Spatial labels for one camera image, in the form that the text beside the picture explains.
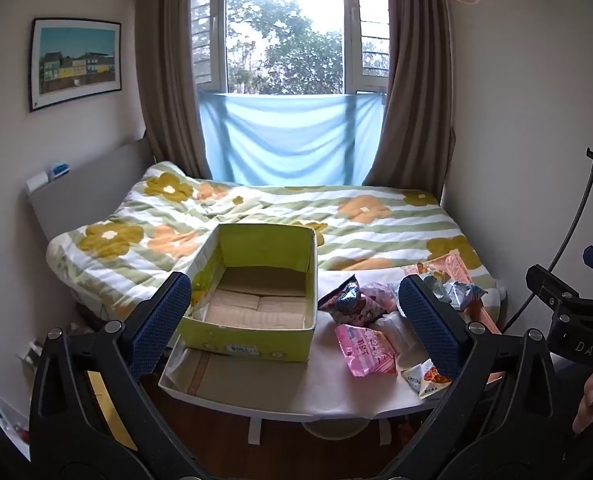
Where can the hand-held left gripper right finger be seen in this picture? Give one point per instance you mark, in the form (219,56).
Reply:
(426,330)

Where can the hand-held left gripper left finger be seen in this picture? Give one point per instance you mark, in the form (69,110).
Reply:
(161,325)

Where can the blue and white snack packet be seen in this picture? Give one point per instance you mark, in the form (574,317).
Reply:
(459,292)

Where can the yellow-green cardboard box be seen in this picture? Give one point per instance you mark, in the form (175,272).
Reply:
(256,332)

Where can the person's right hand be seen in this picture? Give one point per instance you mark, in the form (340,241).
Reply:
(586,405)

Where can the waffle in clear wrapper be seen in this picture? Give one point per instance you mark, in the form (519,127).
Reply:
(396,332)

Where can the small white snack packet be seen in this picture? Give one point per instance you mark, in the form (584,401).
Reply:
(419,380)

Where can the pale lilac snack packet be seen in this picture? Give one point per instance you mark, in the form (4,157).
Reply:
(381,296)

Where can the orange cake snack packet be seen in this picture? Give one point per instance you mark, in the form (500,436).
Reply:
(429,271)

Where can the pink snack packet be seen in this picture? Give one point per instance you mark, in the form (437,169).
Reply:
(366,352)

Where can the dark cartoon snack packet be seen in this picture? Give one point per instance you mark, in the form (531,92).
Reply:
(349,305)

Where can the yellow cardboard box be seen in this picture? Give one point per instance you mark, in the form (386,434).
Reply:
(101,395)

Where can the white folding table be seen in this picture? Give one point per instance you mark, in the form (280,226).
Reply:
(346,395)

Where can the grey headboard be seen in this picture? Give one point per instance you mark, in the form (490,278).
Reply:
(96,175)

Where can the floral striped blanket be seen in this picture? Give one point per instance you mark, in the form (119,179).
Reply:
(286,210)

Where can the blue headboard item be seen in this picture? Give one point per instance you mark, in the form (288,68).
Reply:
(60,170)

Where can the white headboard item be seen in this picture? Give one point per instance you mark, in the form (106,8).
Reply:
(37,182)

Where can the brown curtain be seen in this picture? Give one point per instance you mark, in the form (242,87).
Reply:
(416,100)
(169,70)

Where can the light blue cloth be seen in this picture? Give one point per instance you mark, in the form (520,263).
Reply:
(291,135)

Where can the window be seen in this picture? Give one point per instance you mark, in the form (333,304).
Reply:
(281,30)

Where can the framed wall picture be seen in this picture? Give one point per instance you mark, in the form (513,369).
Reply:
(76,62)

